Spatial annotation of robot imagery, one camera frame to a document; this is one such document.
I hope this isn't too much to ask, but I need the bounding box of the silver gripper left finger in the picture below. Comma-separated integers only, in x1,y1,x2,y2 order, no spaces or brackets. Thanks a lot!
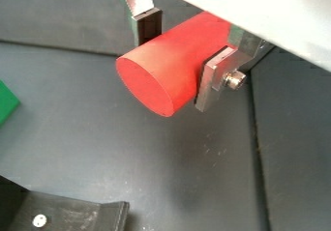
125,0,164,46

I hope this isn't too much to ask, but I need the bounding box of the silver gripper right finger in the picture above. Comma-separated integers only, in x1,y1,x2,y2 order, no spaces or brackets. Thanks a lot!
195,25,275,112

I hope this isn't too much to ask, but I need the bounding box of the black curved cradle fixture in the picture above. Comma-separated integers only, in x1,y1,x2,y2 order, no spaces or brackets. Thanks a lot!
0,175,129,231

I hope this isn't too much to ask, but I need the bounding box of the green foam shape board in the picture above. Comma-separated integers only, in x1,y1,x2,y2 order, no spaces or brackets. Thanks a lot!
0,80,21,127

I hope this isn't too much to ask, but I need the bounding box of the red oval cylinder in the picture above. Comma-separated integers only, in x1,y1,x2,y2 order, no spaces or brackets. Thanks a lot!
117,12,231,117

